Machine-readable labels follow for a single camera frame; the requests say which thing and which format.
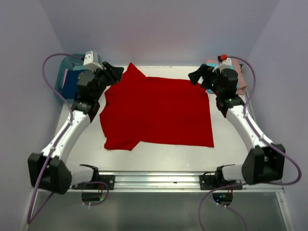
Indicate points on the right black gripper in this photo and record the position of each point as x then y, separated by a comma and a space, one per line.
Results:
196, 76

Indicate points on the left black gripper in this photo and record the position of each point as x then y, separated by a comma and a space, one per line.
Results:
113, 74

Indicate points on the red t shirt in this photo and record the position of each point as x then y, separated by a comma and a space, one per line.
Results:
155, 110

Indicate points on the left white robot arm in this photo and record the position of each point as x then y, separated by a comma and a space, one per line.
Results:
47, 169

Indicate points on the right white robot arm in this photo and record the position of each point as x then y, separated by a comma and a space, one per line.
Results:
263, 163

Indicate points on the folded turquoise t shirt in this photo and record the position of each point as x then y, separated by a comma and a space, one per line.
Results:
208, 66

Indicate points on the teal plastic bin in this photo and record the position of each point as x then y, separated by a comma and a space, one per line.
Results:
70, 68

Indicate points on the dark blue t shirt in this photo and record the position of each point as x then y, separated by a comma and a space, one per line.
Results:
70, 88

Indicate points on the folded pink t shirt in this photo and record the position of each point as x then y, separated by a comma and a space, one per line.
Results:
241, 86

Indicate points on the pink paper in bin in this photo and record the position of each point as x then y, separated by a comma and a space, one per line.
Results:
64, 77

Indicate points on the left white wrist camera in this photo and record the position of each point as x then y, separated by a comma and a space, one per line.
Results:
91, 61

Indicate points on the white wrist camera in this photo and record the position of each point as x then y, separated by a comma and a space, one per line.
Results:
91, 61
224, 63

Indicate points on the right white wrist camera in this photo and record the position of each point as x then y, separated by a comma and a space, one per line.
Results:
224, 63

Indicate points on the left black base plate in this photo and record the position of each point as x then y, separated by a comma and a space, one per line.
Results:
103, 180

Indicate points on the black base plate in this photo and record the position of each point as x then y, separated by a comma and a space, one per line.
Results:
103, 180
213, 180

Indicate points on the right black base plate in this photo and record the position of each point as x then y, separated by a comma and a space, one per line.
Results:
213, 180

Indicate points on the aluminium mounting rail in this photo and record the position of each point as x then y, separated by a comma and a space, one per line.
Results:
166, 181

